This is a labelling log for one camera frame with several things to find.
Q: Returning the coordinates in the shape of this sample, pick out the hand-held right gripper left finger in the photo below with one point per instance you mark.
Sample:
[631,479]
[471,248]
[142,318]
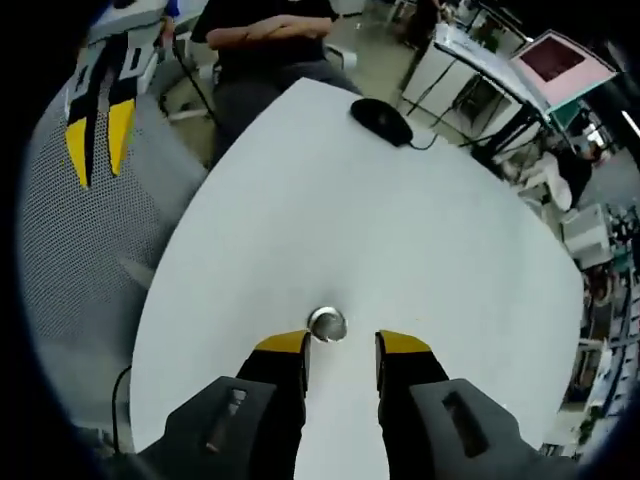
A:
[272,400]

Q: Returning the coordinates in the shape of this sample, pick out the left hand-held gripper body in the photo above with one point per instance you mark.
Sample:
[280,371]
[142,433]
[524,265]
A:
[132,17]

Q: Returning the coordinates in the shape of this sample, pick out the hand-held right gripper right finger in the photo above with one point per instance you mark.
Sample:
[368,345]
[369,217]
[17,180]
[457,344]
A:
[415,370]

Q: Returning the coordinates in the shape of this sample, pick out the large threaded stud bolt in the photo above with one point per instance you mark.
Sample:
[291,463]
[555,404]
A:
[328,325]

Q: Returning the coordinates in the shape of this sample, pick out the grey mesh office chair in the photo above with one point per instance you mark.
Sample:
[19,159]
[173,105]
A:
[100,240]

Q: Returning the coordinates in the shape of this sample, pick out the black computer mouse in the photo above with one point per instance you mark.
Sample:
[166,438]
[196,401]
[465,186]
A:
[382,120]

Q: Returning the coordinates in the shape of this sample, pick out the white side desk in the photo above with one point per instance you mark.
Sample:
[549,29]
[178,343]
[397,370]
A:
[440,75]

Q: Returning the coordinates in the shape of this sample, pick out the large standing display screen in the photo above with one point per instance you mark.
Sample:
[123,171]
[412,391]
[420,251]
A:
[555,60]

